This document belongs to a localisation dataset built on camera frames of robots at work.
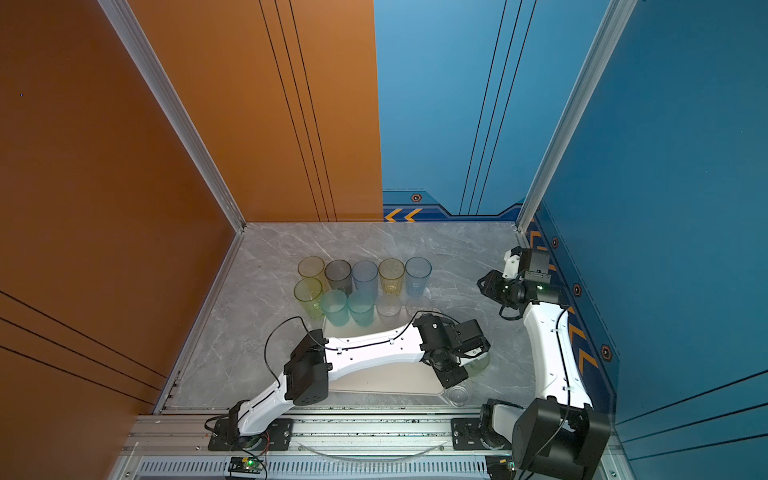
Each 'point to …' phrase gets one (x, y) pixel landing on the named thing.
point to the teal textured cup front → (360, 305)
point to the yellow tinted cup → (391, 271)
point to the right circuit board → (500, 467)
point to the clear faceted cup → (418, 303)
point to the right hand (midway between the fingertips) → (482, 283)
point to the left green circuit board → (247, 464)
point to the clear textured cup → (389, 310)
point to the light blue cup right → (417, 272)
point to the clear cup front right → (457, 395)
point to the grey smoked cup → (339, 275)
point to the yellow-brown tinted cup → (314, 267)
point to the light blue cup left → (365, 276)
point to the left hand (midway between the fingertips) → (457, 376)
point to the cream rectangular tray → (410, 378)
